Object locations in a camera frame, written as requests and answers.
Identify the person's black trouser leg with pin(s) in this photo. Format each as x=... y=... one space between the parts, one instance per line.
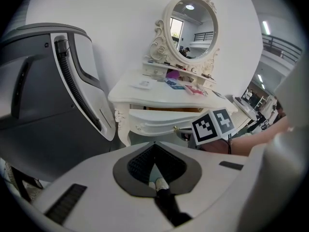
x=169 y=207

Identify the oval mirror white ornate frame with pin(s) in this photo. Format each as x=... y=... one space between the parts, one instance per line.
x=159 y=52

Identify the white vanity dressing table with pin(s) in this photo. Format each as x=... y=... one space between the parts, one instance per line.
x=154 y=97

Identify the brown wicker chair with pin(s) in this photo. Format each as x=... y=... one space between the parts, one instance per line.
x=21 y=185

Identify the white card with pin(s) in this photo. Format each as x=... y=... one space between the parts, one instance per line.
x=142 y=84

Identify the person's right forearm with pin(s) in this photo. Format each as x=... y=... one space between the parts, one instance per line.
x=253 y=141

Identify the black balcony railing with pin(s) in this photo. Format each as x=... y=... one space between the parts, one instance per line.
x=282 y=46

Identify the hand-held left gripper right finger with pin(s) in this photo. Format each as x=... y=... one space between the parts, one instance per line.
x=217 y=190

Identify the person's white left shoe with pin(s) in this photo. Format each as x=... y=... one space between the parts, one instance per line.
x=159 y=184

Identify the white drawer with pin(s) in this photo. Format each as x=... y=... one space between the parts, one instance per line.
x=157 y=122

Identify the blue booklet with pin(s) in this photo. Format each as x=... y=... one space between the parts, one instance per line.
x=174 y=83

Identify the grey booklet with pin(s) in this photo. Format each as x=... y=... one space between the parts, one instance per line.
x=219 y=94

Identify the pink card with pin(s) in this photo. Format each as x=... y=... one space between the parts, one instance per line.
x=194 y=90

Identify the white round side table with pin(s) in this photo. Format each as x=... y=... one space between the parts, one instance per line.
x=245 y=106

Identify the purple packet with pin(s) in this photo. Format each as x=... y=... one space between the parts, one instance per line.
x=172 y=74

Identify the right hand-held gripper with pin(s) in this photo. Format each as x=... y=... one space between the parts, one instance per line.
x=212 y=127

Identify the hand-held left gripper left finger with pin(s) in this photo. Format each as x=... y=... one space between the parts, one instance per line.
x=96 y=202

